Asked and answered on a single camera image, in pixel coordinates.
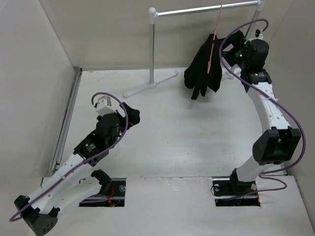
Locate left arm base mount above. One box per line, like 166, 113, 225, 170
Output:
79, 178, 126, 207

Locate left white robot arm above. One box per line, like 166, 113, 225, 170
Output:
14, 103, 140, 236

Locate black trousers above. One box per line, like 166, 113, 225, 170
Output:
184, 33, 222, 100

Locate pink wire hanger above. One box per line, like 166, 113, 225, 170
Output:
207, 2, 223, 74

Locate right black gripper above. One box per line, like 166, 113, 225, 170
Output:
213, 30, 250, 70

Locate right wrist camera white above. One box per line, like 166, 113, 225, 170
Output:
248, 29, 264, 41

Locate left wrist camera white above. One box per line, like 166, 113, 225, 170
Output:
95, 95, 115, 116

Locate white clothes rack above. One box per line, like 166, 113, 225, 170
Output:
124, 0, 266, 98

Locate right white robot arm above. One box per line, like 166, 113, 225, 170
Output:
222, 30, 301, 196

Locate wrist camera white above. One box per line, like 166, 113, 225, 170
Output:
248, 29, 264, 41
95, 95, 115, 116

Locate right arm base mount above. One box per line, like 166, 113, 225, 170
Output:
211, 178, 260, 207

